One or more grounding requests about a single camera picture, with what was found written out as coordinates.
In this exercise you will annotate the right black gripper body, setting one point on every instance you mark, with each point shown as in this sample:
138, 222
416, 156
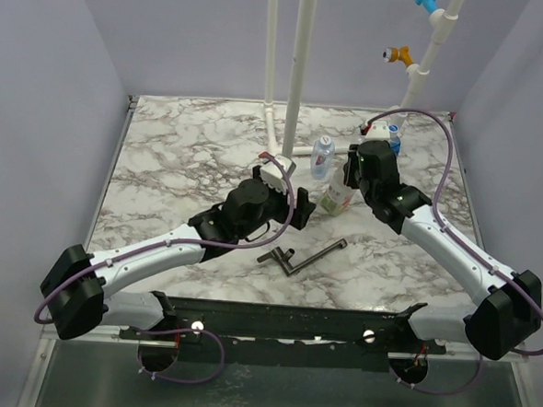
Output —
353, 172

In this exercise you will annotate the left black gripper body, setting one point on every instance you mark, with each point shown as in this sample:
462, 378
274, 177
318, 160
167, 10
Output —
298, 212

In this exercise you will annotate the purple label plastic bottle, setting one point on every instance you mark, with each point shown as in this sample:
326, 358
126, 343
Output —
321, 160

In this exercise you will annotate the green orange label bottle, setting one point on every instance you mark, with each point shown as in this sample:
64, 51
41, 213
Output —
337, 197

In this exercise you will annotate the blue label plastic bottle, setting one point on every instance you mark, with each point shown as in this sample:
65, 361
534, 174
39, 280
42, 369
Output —
394, 143

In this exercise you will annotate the red white bottle cap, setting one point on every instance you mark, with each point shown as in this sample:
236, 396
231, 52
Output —
325, 140

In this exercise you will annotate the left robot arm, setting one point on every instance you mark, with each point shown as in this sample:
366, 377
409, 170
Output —
83, 291

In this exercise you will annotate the white PVC pipe stand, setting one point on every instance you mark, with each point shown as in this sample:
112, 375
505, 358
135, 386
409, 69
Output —
307, 10

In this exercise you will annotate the orange nozzle fitting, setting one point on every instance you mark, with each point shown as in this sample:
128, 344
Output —
401, 54

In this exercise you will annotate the white PVC pipe tree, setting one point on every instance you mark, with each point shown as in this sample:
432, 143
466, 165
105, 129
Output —
442, 22

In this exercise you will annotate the blue pipe fitting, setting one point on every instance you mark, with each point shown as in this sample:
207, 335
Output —
429, 5

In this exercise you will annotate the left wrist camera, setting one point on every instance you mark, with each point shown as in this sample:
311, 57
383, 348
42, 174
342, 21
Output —
272, 175

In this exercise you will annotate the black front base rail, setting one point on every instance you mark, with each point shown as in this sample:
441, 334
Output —
281, 335

